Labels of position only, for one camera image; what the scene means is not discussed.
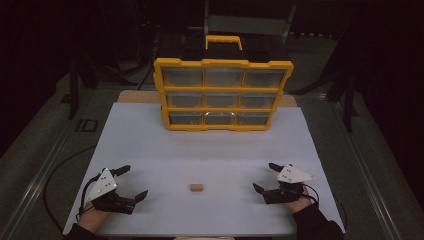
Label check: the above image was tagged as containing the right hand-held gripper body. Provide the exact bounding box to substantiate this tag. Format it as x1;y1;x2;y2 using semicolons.
262;163;316;206

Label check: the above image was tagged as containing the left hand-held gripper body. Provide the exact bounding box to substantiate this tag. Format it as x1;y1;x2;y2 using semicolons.
84;167;138;216

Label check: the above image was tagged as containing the yellow black drawer organizer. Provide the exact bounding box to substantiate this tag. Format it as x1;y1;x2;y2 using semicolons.
153;34;295;132

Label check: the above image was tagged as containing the person's right hand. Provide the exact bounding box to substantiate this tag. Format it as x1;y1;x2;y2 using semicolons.
284;185;318;214

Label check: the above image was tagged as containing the person's left hand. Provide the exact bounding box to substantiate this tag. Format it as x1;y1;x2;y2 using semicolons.
78;199;113;234

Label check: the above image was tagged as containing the white table mat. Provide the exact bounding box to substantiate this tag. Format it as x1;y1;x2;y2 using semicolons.
63;102;346;236

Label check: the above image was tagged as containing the black metal stand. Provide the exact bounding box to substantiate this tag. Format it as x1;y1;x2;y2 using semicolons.
328;71;359;134
68;59;101;120

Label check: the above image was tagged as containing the grid of clear drawers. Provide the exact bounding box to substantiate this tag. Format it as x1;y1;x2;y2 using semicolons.
162;67;287;126

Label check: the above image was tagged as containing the left hand-held gripper cable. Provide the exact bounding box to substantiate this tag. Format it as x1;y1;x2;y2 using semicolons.
77;173;102;222

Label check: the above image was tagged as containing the hand-held gripper cable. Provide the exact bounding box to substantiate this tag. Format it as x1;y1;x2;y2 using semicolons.
303;183;321;205
77;173;102;222

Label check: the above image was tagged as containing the right hand-held gripper cable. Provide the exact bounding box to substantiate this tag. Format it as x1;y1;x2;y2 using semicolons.
303;183;321;205

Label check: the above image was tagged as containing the black floor cable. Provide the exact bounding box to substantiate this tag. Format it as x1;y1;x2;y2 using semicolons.
44;144;98;234

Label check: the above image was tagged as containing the grey floor rail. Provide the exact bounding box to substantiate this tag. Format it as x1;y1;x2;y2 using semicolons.
0;89;101;240
329;96;403;240

